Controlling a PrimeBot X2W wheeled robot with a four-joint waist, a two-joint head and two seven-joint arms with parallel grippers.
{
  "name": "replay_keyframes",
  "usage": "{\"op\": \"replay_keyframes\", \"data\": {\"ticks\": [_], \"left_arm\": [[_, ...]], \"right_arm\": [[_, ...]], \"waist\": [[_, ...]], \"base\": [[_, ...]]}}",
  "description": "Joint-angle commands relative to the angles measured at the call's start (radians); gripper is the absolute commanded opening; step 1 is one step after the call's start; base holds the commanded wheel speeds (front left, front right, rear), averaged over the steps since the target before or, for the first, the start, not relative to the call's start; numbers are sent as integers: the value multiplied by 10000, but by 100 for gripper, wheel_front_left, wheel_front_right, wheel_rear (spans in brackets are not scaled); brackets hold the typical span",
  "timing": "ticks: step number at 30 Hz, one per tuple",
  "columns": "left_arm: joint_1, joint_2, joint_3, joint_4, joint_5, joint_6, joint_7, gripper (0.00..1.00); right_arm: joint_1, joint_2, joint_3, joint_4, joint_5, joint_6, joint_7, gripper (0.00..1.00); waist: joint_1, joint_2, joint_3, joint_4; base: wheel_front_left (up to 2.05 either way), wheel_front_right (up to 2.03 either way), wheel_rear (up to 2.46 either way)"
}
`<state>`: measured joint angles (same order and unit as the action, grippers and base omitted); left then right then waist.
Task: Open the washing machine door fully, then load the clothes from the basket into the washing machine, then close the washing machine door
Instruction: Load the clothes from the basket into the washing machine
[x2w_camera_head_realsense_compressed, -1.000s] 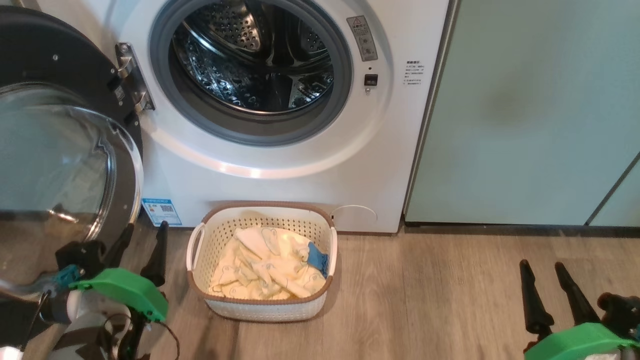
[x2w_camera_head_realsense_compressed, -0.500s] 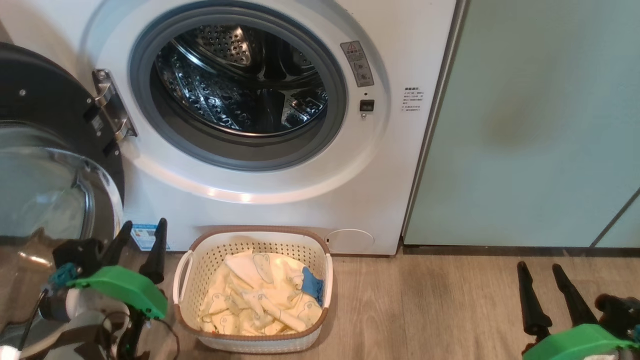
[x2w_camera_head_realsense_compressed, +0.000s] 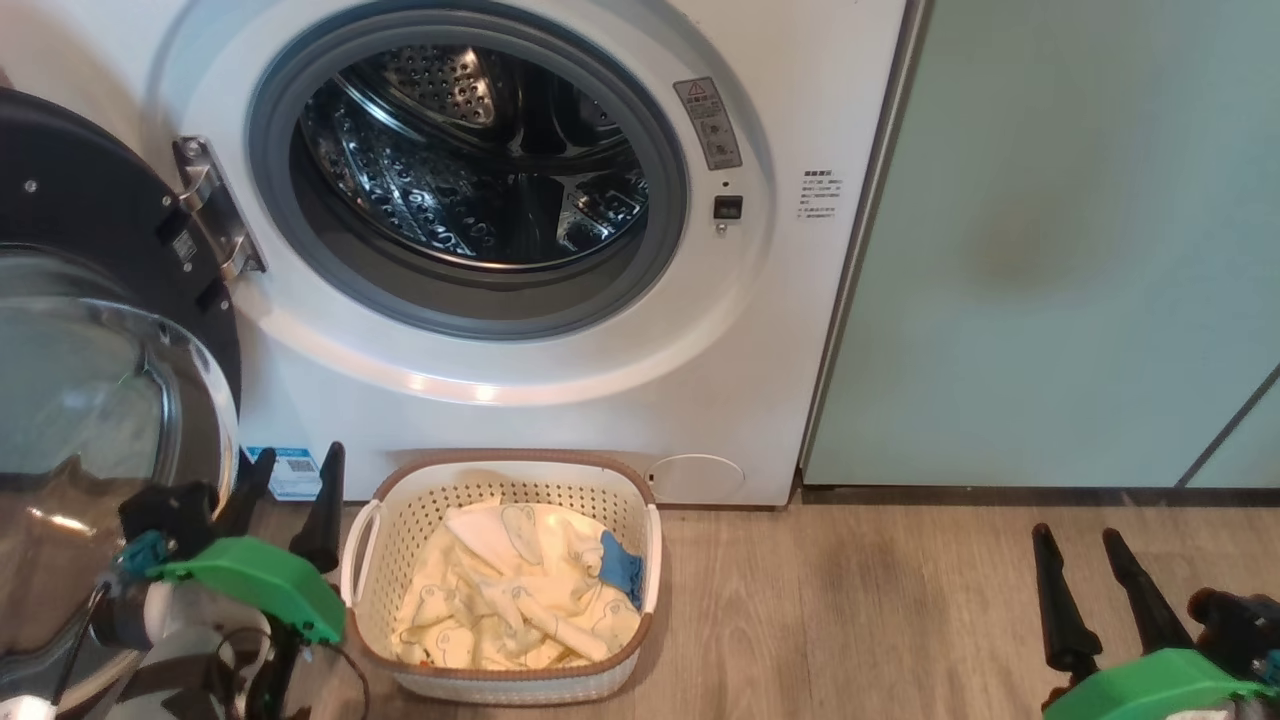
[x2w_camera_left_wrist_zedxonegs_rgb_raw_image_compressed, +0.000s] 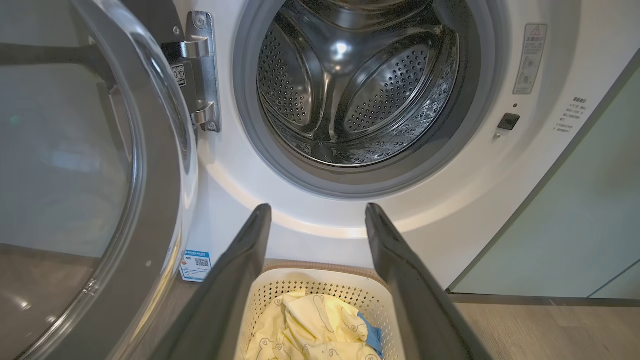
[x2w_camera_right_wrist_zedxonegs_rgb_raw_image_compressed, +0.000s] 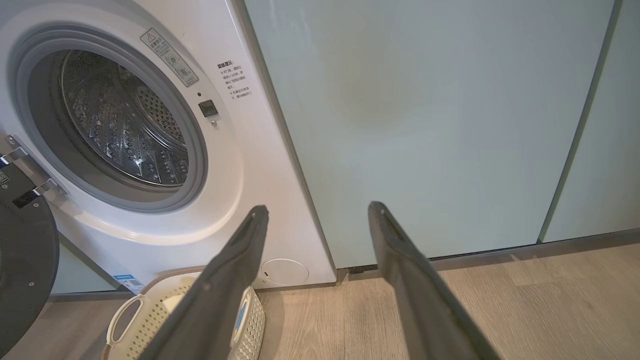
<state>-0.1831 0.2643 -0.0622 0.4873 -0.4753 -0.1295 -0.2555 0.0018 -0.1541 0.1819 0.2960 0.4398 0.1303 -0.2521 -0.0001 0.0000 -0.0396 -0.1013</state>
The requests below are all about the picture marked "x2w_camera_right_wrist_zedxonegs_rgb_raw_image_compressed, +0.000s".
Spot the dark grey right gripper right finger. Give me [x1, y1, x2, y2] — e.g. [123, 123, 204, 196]
[368, 201, 502, 360]

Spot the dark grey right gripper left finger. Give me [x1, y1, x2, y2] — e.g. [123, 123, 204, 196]
[139, 205, 270, 360]

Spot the blue cloth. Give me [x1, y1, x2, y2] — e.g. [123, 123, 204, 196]
[235, 287, 251, 331]

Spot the round black glass washer door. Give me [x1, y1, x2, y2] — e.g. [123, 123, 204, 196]
[0, 160, 60, 358]

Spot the cream perforated laundry basket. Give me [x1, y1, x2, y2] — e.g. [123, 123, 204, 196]
[102, 267, 266, 360]

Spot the white washing machine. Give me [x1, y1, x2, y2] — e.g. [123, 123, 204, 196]
[0, 0, 337, 296]

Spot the wide pale green cabinet door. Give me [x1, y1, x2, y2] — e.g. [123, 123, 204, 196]
[245, 0, 621, 271]

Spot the narrow pale green cabinet door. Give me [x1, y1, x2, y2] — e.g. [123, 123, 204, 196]
[540, 0, 640, 244]

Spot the round white filter cover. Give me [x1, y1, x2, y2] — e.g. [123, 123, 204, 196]
[260, 258, 310, 287]

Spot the blue energy label sticker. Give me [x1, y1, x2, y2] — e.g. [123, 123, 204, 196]
[113, 274, 145, 295]

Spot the black text notice sticker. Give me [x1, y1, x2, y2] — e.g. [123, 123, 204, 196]
[217, 61, 253, 101]

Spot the grey warning sticker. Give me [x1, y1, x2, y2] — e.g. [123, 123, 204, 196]
[140, 27, 200, 88]

